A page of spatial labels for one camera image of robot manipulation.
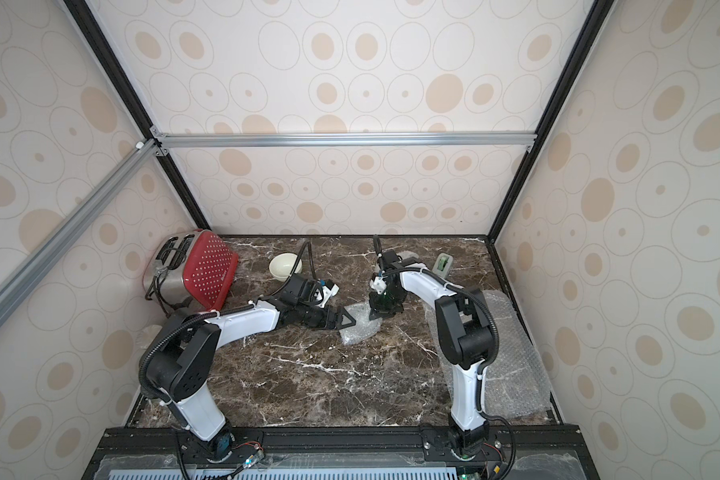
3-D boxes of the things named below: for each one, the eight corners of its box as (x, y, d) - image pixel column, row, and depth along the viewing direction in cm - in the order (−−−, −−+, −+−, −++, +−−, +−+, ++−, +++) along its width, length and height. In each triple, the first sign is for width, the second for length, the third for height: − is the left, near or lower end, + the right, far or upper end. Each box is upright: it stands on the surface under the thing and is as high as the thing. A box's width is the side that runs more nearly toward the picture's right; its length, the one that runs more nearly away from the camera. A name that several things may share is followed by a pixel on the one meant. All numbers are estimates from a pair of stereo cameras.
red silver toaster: (162, 315, 99) (128, 282, 85) (187, 266, 113) (161, 231, 99) (219, 315, 99) (195, 282, 85) (237, 266, 113) (219, 231, 99)
